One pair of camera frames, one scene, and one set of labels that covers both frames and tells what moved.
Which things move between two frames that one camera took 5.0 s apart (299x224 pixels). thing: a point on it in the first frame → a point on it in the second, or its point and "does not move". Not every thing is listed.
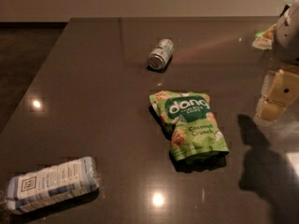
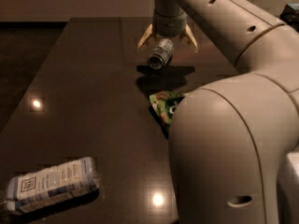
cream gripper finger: x=280 y=89 → x=171 y=26
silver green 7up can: x=160 y=56 does not move
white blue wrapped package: x=52 y=185 does not move
